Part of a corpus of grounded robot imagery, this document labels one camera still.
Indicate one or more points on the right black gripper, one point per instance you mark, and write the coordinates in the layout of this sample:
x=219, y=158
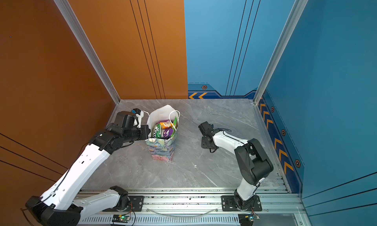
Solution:
x=203, y=145

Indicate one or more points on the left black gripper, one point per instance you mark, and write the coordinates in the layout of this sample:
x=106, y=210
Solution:
x=146, y=133

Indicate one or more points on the yellow green candy bag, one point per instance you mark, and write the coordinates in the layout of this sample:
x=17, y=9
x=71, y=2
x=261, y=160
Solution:
x=157, y=132

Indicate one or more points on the green Lays chips bag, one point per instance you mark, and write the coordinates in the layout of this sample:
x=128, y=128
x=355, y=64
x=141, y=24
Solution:
x=175, y=124

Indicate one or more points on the purple white snack bag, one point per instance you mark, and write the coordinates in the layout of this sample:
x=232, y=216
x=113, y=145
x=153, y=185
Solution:
x=167, y=133

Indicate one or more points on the floral white paper bag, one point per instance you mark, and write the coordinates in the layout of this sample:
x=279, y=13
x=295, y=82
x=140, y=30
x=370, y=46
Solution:
x=161, y=149

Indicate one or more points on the orange cracker snack packet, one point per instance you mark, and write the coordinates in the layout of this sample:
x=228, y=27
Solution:
x=166, y=124

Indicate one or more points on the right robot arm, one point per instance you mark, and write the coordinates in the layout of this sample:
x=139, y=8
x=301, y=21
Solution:
x=253, y=162

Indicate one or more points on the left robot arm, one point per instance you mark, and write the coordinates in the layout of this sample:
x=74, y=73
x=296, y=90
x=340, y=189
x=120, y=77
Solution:
x=58, y=207

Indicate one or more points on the left green circuit board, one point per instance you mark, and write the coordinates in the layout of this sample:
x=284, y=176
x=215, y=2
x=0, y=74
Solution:
x=121, y=219

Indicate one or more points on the green circuit board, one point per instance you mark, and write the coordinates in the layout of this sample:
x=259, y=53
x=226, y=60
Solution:
x=121, y=219
x=252, y=218

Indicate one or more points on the right green circuit board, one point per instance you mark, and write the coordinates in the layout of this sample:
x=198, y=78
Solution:
x=252, y=218

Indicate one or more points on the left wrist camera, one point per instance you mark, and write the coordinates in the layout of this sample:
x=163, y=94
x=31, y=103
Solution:
x=139, y=114

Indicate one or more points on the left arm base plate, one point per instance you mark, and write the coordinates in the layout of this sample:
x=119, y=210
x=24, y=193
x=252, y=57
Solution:
x=134, y=203

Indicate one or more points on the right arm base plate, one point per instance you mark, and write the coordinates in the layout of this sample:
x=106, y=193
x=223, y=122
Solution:
x=235, y=203

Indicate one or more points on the aluminium front rail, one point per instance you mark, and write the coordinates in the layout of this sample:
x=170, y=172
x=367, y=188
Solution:
x=202, y=207

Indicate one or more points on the left aluminium frame post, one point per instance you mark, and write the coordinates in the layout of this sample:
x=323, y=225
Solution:
x=80, y=35

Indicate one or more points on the aluminium frame post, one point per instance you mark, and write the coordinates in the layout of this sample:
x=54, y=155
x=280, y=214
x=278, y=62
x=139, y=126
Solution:
x=289, y=27
x=80, y=35

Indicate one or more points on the right aluminium frame post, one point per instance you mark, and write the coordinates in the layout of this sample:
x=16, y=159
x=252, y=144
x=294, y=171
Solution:
x=289, y=27

